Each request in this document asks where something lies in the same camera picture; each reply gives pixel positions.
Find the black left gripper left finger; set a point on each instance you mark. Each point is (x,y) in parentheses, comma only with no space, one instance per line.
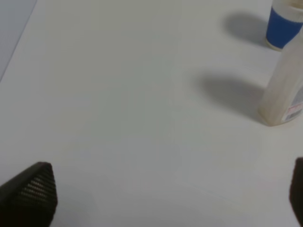
(30,198)

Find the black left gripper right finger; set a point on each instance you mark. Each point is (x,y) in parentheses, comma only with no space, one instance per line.
(296,190)

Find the clear plastic drink bottle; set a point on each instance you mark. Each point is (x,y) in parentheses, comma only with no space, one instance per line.
(283,98)

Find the blue sleeved paper cup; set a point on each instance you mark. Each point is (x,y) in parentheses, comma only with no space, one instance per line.
(285,22)

